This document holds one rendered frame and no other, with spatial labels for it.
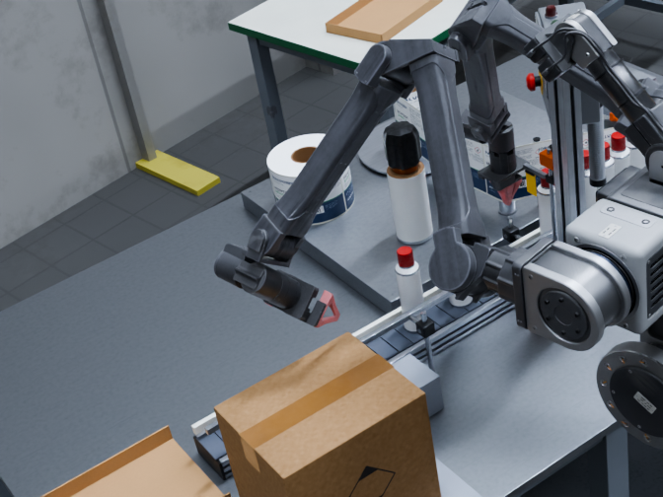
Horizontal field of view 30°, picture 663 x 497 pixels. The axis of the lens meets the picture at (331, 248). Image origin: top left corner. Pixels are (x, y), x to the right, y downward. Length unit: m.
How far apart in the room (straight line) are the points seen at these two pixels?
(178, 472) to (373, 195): 0.96
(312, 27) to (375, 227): 1.39
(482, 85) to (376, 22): 1.77
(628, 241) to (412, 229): 1.19
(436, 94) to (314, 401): 0.60
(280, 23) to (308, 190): 2.27
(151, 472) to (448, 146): 1.01
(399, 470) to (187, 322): 0.87
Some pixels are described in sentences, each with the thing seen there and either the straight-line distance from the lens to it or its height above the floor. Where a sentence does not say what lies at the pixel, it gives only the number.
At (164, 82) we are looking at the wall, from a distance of 5.29.
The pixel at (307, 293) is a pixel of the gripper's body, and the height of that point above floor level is 1.25.
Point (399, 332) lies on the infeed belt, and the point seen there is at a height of 0.88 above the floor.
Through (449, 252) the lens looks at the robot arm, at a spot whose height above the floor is 1.48.
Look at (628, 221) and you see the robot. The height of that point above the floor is 1.53.
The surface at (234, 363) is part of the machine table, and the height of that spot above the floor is 0.83.
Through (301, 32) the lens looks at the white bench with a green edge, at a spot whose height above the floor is 0.80.
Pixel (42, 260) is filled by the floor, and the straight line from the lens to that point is 4.90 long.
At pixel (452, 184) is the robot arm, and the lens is 1.93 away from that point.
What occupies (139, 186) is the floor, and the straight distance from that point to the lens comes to 5.18.
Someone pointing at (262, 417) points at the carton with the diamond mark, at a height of 1.12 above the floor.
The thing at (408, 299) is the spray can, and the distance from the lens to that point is 2.63.
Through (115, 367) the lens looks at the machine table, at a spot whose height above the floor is 0.83.
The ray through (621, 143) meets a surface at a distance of 2.89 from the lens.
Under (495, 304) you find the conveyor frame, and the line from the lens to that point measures 2.75.
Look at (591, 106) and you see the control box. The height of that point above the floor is 1.33.
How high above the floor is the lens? 2.58
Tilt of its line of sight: 35 degrees down
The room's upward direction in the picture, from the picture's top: 11 degrees counter-clockwise
